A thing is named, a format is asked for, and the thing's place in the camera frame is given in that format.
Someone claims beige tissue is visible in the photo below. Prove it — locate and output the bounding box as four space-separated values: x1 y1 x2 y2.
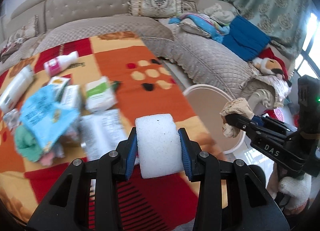
220 97 254 138

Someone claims green pink towel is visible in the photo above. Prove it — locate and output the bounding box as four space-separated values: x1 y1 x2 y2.
14 125 65 167

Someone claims white sponge block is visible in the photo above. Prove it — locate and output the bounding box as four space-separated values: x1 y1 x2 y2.
135 114 183 179

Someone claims white printed wrapper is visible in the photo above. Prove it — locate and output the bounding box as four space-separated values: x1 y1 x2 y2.
79 109 127 161

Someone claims light blue snack bag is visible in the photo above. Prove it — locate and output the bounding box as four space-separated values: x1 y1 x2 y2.
20 85 80 153

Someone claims small grey tissue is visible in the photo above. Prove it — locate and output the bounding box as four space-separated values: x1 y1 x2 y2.
3 108 21 134

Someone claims white green medicine box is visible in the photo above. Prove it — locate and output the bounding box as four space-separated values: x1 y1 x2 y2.
60 85 82 110

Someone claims green white tissue pack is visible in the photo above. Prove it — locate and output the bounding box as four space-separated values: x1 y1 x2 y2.
85 76 117 113

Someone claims milk carton with cow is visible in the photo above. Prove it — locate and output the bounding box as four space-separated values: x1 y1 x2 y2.
48 76 71 99

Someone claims white gloved right hand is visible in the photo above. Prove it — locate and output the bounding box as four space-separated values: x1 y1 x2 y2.
267 163 312 215

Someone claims red plastic stool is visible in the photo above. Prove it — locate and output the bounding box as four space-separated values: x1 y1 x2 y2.
265 108 285 122

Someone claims plush toy with red hat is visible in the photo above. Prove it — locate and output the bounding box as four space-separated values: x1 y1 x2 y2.
252 47 292 87

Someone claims blue cushion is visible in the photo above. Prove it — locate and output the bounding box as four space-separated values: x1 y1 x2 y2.
222 15 271 62

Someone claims colourful striped blanket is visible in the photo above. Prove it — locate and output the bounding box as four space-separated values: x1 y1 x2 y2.
168 12 230 43

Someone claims colourful patterned blanket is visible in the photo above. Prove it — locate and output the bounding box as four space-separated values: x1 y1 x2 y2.
1 32 222 230

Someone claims beige clothes pile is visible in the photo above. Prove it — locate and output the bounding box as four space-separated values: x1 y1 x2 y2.
203 3 236 24

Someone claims grey edged pillow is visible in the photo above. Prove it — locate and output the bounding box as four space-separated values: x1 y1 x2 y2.
178 18 211 38

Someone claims teal patterned curtain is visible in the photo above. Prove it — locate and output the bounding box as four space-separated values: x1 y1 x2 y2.
221 0 316 59

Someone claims white thermos bottle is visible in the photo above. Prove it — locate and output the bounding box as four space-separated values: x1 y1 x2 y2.
1 65 34 114

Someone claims pink label yogurt bottle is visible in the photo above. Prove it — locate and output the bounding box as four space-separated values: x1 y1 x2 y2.
43 51 79 77

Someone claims clothes pile on sofa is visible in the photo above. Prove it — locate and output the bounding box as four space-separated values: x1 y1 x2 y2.
1 42 22 63

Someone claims small embroidered cushion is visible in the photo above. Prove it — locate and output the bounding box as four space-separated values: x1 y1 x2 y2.
8 15 39 44

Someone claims beige tufted sofa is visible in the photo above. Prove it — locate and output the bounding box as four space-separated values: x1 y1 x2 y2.
1 0 291 109

